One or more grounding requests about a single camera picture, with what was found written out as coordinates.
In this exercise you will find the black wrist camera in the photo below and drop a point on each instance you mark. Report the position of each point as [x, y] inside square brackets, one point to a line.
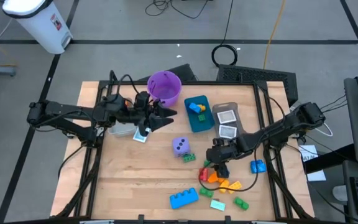
[218, 142]
[142, 99]

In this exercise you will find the clear grey plastic bin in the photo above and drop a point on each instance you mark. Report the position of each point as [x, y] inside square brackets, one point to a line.
[224, 105]

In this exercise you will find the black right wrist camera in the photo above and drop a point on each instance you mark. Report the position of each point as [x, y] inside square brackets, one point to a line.
[218, 142]

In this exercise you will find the black perforated computer case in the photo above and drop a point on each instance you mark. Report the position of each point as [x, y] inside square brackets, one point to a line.
[256, 79]

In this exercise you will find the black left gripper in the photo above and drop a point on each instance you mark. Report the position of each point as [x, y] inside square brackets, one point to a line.
[143, 113]

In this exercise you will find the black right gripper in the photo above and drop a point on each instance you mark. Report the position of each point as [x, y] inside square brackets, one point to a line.
[222, 155]

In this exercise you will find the purple foam die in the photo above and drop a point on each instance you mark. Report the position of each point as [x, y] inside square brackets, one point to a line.
[180, 146]

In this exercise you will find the teal plastic bin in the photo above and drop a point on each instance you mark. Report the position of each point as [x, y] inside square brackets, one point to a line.
[204, 126]

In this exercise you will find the white plastic bin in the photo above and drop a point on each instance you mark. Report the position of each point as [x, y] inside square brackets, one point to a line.
[120, 130]

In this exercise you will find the green four-stud toy brick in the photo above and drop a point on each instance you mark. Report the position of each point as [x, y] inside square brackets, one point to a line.
[189, 157]

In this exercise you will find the purple plastic bucket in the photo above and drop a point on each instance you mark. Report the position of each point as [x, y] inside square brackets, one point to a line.
[166, 93]

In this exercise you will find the orange foam die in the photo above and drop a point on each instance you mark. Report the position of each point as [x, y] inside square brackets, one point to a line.
[126, 102]

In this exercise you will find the black flat case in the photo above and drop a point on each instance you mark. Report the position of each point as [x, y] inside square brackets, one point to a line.
[186, 73]

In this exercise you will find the green two-stud toy brick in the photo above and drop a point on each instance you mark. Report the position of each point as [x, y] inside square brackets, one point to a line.
[206, 192]
[240, 203]

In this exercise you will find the large blue plastic organiser tray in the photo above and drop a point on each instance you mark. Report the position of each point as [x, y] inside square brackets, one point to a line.
[183, 198]

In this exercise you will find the blank paper sheet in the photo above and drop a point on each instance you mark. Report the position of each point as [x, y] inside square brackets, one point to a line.
[317, 175]

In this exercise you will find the small green toy brick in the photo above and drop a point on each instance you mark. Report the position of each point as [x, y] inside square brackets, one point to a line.
[207, 162]

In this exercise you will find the red toy brick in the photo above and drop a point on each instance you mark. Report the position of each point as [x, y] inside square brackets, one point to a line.
[203, 175]

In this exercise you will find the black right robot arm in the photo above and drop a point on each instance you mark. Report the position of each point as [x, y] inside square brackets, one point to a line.
[291, 124]

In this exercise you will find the black table clamp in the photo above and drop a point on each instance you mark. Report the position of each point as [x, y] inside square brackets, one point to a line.
[227, 218]
[140, 217]

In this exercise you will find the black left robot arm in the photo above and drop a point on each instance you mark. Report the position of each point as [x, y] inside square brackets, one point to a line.
[61, 109]

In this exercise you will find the yellow six-stud toy brick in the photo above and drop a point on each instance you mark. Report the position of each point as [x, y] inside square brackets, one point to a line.
[235, 186]

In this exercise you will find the white computer mouse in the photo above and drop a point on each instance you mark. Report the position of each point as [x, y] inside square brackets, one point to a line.
[340, 193]

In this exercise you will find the mint flat toy brick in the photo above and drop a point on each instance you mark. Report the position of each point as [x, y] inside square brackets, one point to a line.
[217, 205]

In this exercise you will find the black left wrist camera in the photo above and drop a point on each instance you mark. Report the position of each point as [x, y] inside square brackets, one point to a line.
[142, 99]

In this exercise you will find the white pedal trash can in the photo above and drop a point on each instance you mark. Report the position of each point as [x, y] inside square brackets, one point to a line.
[39, 28]

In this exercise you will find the printed paper sheet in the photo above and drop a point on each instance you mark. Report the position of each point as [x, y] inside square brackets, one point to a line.
[308, 152]

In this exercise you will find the small yellow toy brick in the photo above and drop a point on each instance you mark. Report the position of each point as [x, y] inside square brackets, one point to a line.
[202, 108]

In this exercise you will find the orange wedge toy brick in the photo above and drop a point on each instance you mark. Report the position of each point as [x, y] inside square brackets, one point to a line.
[212, 178]

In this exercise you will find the blue square toy brick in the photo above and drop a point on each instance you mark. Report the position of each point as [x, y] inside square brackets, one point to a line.
[258, 166]

